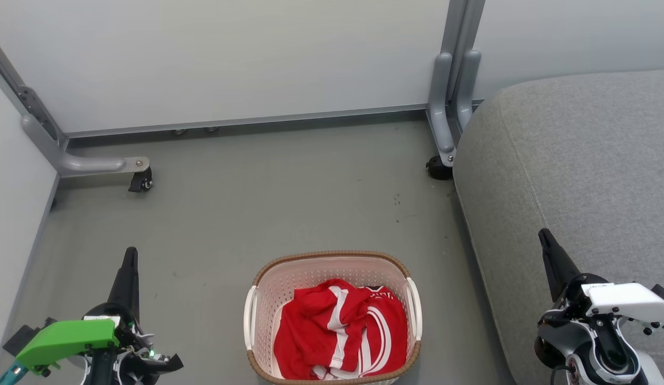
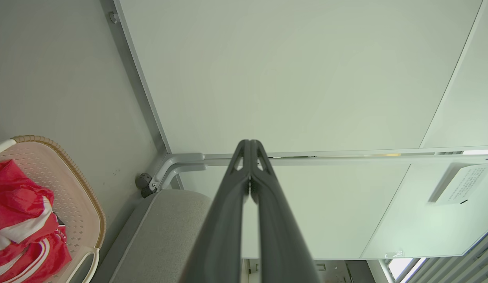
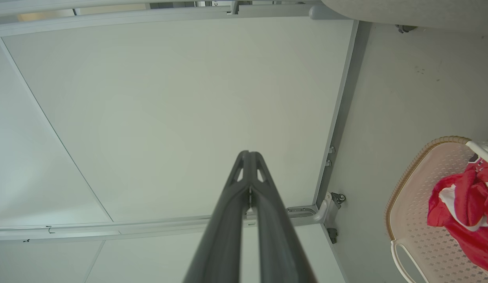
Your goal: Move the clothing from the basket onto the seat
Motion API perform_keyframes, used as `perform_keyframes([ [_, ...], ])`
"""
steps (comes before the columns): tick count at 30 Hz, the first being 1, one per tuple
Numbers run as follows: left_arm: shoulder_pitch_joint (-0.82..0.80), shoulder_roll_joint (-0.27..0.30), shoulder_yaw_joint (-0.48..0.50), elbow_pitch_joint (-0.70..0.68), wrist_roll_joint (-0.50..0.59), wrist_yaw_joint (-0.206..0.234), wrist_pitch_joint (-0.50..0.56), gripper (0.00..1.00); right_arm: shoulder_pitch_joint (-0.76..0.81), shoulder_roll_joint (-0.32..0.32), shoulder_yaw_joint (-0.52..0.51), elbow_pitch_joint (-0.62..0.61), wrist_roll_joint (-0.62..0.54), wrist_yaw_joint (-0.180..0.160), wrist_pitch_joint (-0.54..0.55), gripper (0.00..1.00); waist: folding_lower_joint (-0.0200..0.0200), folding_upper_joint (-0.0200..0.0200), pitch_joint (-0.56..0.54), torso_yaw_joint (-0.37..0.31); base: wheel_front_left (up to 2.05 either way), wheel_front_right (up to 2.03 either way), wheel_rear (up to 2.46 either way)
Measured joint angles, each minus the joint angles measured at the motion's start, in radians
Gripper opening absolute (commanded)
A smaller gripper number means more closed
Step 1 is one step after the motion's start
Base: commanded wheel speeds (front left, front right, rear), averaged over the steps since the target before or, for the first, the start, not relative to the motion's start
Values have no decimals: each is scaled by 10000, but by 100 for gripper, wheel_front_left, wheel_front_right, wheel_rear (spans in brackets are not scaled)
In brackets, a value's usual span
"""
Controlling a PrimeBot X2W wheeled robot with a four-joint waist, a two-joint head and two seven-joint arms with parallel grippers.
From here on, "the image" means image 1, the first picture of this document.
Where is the white plastic laundry basket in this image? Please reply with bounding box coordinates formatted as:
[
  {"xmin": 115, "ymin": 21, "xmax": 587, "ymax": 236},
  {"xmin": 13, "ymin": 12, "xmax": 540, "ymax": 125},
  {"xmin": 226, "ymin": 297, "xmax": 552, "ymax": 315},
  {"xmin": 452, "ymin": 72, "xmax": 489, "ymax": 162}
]
[{"xmin": 243, "ymin": 250, "xmax": 423, "ymax": 385}]

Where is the grey partition base rail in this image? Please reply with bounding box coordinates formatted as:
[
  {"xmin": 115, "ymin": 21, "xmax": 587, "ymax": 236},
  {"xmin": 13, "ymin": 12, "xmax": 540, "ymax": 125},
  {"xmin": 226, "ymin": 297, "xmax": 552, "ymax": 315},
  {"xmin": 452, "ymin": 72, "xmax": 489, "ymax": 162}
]
[{"xmin": 64, "ymin": 103, "xmax": 430, "ymax": 140}]

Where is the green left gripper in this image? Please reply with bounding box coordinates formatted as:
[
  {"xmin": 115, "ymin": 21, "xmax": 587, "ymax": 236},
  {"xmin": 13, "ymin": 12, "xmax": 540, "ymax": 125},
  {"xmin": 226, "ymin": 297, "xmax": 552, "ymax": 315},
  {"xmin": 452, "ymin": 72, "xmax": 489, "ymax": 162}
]
[{"xmin": 3, "ymin": 247, "xmax": 150, "ymax": 375}]

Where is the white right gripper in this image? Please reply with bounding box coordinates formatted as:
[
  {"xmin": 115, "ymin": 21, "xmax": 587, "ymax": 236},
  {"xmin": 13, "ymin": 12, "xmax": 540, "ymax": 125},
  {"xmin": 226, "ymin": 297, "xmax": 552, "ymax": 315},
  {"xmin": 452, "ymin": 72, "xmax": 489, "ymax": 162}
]
[{"xmin": 538, "ymin": 228, "xmax": 664, "ymax": 335}]

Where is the red white sports jersey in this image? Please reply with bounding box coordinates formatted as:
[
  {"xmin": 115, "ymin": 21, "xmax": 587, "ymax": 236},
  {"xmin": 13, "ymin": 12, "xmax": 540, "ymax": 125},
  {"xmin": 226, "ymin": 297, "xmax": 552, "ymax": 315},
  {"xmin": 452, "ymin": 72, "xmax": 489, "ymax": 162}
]
[{"xmin": 273, "ymin": 278, "xmax": 409, "ymax": 381}]

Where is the grey double partition post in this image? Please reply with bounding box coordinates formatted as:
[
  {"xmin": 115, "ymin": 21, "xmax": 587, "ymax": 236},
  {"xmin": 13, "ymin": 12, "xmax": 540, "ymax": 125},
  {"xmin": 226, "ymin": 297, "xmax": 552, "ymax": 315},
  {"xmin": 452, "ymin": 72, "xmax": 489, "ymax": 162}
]
[{"xmin": 427, "ymin": 0, "xmax": 486, "ymax": 167}]

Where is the grey fabric sofa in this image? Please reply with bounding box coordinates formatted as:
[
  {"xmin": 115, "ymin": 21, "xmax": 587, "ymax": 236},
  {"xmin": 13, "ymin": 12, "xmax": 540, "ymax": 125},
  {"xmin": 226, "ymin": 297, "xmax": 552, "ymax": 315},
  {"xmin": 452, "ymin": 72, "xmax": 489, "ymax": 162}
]
[{"xmin": 452, "ymin": 70, "xmax": 664, "ymax": 385}]

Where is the black caster wheel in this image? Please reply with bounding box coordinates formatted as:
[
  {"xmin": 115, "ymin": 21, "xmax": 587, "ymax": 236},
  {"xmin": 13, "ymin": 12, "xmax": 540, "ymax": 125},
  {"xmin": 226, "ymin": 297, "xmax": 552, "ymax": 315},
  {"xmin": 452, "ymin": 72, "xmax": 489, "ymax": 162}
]
[
  {"xmin": 128, "ymin": 167, "xmax": 154, "ymax": 193},
  {"xmin": 425, "ymin": 155, "xmax": 454, "ymax": 181}
]

